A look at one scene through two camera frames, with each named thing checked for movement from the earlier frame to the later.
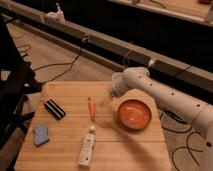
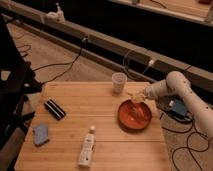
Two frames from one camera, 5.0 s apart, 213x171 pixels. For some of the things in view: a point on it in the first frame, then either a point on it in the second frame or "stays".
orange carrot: [92, 107] → [139, 111]
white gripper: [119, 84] → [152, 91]
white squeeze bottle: [88, 147] stays
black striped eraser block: [54, 109] stays
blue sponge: [41, 134] stays
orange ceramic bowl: [134, 114] stays
